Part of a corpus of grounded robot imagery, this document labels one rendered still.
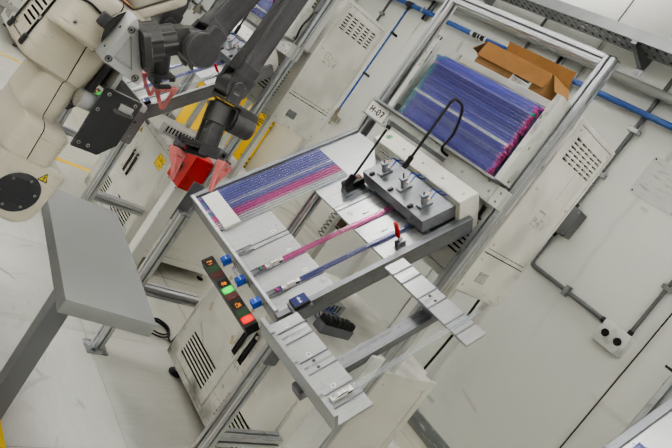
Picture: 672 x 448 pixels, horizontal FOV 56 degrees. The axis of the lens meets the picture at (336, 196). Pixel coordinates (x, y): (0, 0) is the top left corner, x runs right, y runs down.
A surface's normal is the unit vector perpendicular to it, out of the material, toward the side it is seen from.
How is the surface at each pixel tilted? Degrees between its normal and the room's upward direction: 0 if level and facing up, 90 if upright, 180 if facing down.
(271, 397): 90
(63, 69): 90
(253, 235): 48
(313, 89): 90
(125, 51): 90
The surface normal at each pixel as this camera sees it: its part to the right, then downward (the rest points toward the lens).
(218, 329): -0.64, -0.32
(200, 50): 0.56, 0.37
